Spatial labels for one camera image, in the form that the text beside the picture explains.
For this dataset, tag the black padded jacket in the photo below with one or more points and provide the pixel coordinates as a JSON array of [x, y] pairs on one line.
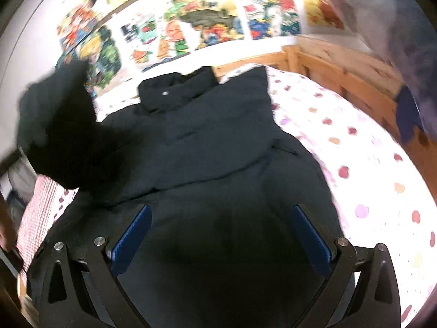
[[205, 143]]

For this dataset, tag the fruit drawing wall poster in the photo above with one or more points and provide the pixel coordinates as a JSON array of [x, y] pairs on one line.
[[143, 37]]

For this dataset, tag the colourful town wall poster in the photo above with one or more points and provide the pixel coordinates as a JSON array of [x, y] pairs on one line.
[[269, 6]]

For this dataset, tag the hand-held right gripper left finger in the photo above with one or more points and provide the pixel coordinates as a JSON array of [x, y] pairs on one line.
[[133, 239]]

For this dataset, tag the apple print bed sheet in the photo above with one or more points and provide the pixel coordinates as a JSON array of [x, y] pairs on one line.
[[358, 164]]

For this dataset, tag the yellow drawing wall poster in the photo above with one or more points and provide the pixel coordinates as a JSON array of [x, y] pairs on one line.
[[315, 6]]

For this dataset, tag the person's left forearm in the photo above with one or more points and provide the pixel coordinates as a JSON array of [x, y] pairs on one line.
[[5, 222]]

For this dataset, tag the toad drawing wall poster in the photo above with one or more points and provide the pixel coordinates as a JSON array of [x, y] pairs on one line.
[[205, 20]]

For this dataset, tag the red checked blanket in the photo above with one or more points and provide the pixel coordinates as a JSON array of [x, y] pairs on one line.
[[34, 208]]

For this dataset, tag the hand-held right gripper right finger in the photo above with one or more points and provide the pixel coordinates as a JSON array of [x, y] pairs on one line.
[[312, 239]]

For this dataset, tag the dark blue cloth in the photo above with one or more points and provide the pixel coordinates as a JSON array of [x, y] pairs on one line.
[[408, 116]]

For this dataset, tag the yellow green cartoon wall poster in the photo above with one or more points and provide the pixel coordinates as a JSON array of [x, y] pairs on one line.
[[92, 47]]

